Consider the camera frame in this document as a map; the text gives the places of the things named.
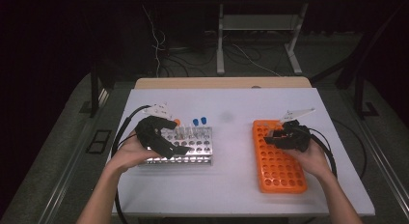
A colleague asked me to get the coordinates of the person's left hand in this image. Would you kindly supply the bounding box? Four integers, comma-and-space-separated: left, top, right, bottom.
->
107, 130, 163, 179

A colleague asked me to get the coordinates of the wooden table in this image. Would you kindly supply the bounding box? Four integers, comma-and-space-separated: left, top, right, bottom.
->
134, 76, 313, 90

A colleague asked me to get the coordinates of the orange plastic test tube rack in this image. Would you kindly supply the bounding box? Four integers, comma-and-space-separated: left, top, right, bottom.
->
252, 119, 309, 195

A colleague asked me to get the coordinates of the white table sheet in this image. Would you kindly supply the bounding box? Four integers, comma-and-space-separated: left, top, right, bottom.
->
110, 87, 375, 217

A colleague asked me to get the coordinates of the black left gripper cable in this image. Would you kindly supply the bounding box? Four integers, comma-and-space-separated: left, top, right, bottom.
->
110, 104, 152, 224

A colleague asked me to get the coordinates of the black slanted stand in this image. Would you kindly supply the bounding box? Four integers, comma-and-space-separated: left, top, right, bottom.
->
310, 1, 409, 121

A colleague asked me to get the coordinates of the metal test tube rack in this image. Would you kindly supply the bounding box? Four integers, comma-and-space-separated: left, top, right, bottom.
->
138, 126, 214, 167

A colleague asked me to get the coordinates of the black upright stand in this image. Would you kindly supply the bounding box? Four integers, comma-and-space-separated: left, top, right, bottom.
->
90, 61, 115, 119

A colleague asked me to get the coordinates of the aluminium floor rail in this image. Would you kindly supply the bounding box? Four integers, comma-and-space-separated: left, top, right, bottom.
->
37, 87, 110, 224
366, 133, 409, 212

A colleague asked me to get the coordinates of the black floor cable bundle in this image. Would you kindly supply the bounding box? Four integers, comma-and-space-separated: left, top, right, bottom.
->
158, 44, 290, 78

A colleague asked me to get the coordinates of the person's right hand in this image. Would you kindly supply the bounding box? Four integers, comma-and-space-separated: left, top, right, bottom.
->
284, 141, 336, 183

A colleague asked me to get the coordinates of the grey metal stand frame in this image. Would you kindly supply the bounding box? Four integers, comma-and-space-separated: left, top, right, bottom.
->
215, 3, 305, 76

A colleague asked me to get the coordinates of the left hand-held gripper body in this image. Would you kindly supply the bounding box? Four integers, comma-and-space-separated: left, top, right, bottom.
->
134, 102, 175, 148

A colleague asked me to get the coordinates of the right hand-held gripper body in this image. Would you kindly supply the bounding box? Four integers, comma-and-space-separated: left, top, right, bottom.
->
279, 107, 316, 154

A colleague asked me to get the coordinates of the white floor cable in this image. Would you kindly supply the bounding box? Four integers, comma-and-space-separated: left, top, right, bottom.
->
142, 5, 167, 77
232, 42, 282, 77

